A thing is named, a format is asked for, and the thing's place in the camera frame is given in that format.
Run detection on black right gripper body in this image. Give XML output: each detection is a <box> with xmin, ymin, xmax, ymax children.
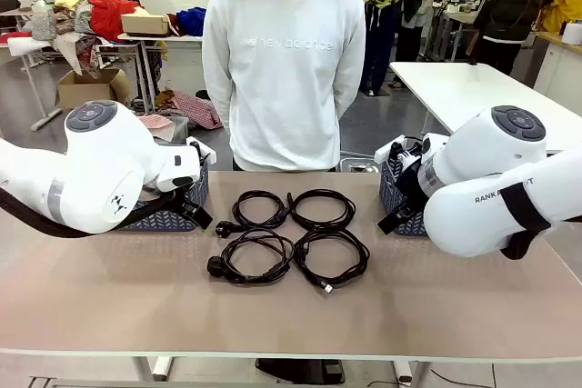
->
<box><xmin>394</xmin><ymin>164</ymin><xmax>428</xmax><ymax>216</ymax></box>

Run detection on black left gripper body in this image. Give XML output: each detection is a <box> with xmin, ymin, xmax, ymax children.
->
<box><xmin>175</xmin><ymin>164</ymin><xmax>205</xmax><ymax>210</ymax></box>

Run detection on black power cable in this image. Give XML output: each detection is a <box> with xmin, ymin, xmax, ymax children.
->
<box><xmin>206</xmin><ymin>228</ymin><xmax>296</xmax><ymax>284</ymax></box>
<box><xmin>213</xmin><ymin>190</ymin><xmax>290</xmax><ymax>240</ymax></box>

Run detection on black braided USB cable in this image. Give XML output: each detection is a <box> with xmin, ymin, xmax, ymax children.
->
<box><xmin>288</xmin><ymin>188</ymin><xmax>356</xmax><ymax>230</ymax></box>
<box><xmin>293</xmin><ymin>228</ymin><xmax>370</xmax><ymax>296</ymax></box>

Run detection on dark blue plastic basket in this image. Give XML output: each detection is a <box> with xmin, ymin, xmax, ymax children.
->
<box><xmin>379</xmin><ymin>160</ymin><xmax>431</xmax><ymax>238</ymax></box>
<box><xmin>122</xmin><ymin>158</ymin><xmax>210</xmax><ymax>233</ymax></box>

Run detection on metal tray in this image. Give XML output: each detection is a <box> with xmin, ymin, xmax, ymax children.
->
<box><xmin>340</xmin><ymin>155</ymin><xmax>382</xmax><ymax>174</ymax></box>

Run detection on grey plastic bin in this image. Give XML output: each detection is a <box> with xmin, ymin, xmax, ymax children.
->
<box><xmin>149</xmin><ymin>115</ymin><xmax>190</xmax><ymax>146</ymax></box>

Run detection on red checkered cloth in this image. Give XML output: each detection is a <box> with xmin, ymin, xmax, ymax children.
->
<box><xmin>156</xmin><ymin>90</ymin><xmax>224</xmax><ymax>131</ymax></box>

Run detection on white side table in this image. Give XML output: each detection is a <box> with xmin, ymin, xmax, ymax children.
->
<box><xmin>389</xmin><ymin>61</ymin><xmax>582</xmax><ymax>155</ymax></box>

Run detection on person in white sweatshirt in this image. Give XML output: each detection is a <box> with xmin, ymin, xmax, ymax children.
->
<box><xmin>202</xmin><ymin>0</ymin><xmax>367</xmax><ymax>174</ymax></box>

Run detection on open brown cardboard box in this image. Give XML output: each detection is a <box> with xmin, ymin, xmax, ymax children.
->
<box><xmin>56</xmin><ymin>68</ymin><xmax>133</xmax><ymax>110</ymax></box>

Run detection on white table leg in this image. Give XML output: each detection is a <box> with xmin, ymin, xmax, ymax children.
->
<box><xmin>393</xmin><ymin>359</ymin><xmax>428</xmax><ymax>384</ymax></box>
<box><xmin>131</xmin><ymin>355</ymin><xmax>176</xmax><ymax>383</ymax></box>

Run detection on white clothes table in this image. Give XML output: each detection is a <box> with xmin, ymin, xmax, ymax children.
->
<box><xmin>116</xmin><ymin>32</ymin><xmax>205</xmax><ymax>114</ymax></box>

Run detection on blue cloth pile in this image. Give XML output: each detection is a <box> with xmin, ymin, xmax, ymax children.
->
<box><xmin>176</xmin><ymin>6</ymin><xmax>206</xmax><ymax>37</ymax></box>

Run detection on closed brown cardboard box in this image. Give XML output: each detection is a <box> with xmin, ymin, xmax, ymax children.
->
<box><xmin>120</xmin><ymin>13</ymin><xmax>172</xmax><ymax>37</ymax></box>

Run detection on red cloth pile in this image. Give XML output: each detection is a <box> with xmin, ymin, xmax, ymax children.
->
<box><xmin>88</xmin><ymin>0</ymin><xmax>143</xmax><ymax>42</ymax></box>

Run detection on light wooden cabinet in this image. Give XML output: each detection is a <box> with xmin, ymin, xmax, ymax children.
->
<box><xmin>534</xmin><ymin>31</ymin><xmax>582</xmax><ymax>94</ymax></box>

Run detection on mixed patterned cloth pile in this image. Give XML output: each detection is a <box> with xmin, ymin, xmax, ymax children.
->
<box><xmin>31</xmin><ymin>0</ymin><xmax>96</xmax><ymax>51</ymax></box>

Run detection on white padded ironing table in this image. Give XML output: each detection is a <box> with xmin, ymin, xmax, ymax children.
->
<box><xmin>6</xmin><ymin>35</ymin><xmax>63</xmax><ymax>131</ymax></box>

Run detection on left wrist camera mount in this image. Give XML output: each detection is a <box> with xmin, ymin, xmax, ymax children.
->
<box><xmin>185</xmin><ymin>135</ymin><xmax>217</xmax><ymax>166</ymax></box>

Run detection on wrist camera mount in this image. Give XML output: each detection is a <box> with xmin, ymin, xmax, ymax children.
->
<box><xmin>375</xmin><ymin>133</ymin><xmax>424</xmax><ymax>166</ymax></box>
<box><xmin>185</xmin><ymin>135</ymin><xmax>217</xmax><ymax>166</ymax></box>

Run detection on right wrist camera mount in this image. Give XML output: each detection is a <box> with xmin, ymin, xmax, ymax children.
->
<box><xmin>375</xmin><ymin>133</ymin><xmax>424</xmax><ymax>166</ymax></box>

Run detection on black left arm cable sleeve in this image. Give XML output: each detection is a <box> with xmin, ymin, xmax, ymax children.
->
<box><xmin>0</xmin><ymin>187</ymin><xmax>192</xmax><ymax>239</ymax></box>

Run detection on black pedestal base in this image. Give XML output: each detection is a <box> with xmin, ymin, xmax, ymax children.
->
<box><xmin>254</xmin><ymin>358</ymin><xmax>346</xmax><ymax>384</ymax></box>

